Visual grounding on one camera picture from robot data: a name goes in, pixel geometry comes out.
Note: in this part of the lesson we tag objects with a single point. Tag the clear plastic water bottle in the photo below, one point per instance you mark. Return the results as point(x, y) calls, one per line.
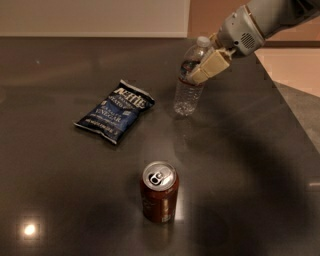
point(188, 92)

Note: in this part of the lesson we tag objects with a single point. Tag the red soda can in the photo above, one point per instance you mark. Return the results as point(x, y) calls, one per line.
point(159, 186)

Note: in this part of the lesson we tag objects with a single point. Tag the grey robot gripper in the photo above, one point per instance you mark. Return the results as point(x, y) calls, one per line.
point(237, 34)

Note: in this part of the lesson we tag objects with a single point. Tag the blue kettle chip bag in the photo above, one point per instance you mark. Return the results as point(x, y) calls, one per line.
point(117, 112)

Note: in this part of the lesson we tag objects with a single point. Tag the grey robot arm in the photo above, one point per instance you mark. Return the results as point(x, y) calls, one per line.
point(272, 16)

